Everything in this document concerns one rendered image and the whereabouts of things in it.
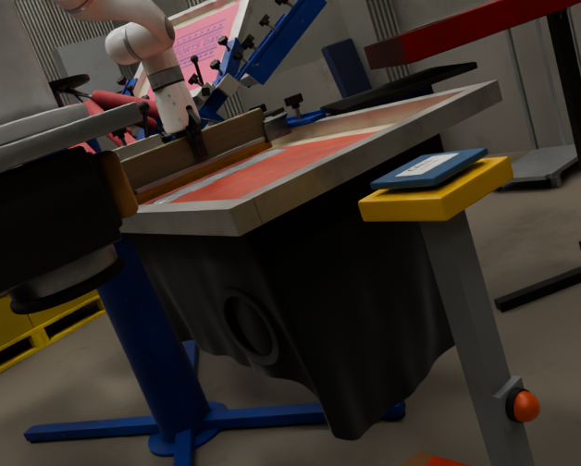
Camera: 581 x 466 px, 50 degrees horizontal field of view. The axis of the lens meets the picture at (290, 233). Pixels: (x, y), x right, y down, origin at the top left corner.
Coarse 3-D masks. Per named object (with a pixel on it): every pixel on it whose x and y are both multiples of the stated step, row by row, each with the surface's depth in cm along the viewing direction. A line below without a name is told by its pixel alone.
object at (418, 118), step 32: (448, 96) 112; (480, 96) 105; (320, 128) 143; (352, 128) 135; (416, 128) 96; (448, 128) 100; (320, 160) 88; (352, 160) 88; (384, 160) 92; (256, 192) 81; (288, 192) 82; (320, 192) 85; (128, 224) 106; (160, 224) 95; (192, 224) 86; (224, 224) 79; (256, 224) 79
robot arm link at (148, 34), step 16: (96, 0) 111; (112, 0) 113; (128, 0) 115; (144, 0) 118; (80, 16) 112; (96, 16) 113; (112, 16) 114; (128, 16) 115; (144, 16) 117; (160, 16) 121; (128, 32) 123; (144, 32) 122; (160, 32) 121; (144, 48) 124; (160, 48) 124
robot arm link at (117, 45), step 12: (108, 36) 125; (120, 36) 124; (108, 48) 125; (120, 48) 124; (120, 60) 126; (132, 60) 126; (144, 60) 132; (156, 60) 131; (168, 60) 132; (156, 72) 132
